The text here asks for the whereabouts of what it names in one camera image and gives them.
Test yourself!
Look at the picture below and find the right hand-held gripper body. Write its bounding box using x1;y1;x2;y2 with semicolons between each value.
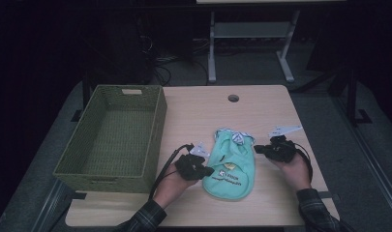
268;125;304;163

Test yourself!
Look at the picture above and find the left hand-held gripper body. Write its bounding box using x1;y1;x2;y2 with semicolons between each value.
174;141;211;182

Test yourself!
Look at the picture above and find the green woven basket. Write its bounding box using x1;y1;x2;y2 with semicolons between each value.
52;84;168;194

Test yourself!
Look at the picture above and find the person's right hand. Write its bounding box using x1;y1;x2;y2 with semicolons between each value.
270;154;313;193

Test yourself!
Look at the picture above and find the person's left hand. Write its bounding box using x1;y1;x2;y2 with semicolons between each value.
153;163;199;209

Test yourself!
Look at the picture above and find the black metal stand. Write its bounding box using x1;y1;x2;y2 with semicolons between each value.
327;62;374;128

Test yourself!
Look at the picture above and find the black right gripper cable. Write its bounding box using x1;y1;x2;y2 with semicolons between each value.
293;143;315;183

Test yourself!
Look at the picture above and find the tangle of black floor cables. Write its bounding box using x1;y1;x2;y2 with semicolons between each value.
136;33;211;87

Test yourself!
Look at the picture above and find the white metal frame stand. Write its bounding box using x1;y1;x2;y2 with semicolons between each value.
207;9;300;85

